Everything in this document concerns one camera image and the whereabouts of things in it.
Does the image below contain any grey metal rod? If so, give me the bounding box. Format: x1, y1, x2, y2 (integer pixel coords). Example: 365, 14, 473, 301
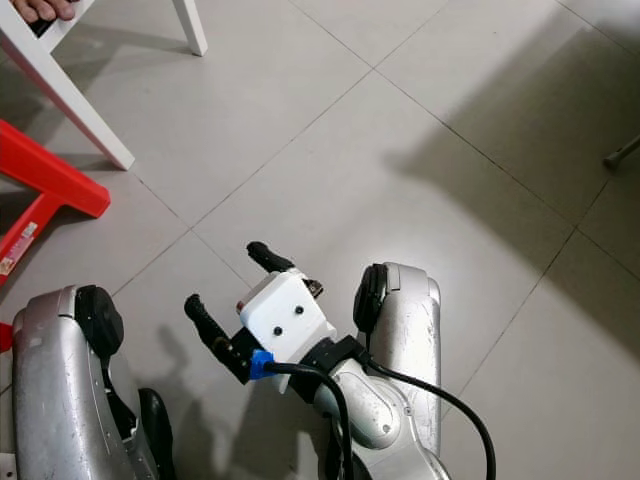
603, 135, 640, 169

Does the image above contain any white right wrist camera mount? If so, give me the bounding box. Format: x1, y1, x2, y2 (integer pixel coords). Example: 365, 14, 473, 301
237, 268, 339, 363

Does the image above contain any red plastic stool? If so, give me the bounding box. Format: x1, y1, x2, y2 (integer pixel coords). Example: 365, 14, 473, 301
0, 120, 113, 353

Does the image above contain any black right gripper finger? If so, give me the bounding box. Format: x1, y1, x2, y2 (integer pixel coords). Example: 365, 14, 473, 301
246, 240, 298, 278
184, 293, 239, 369

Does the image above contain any bare human foot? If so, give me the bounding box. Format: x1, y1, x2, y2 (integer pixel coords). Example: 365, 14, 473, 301
10, 0, 81, 23

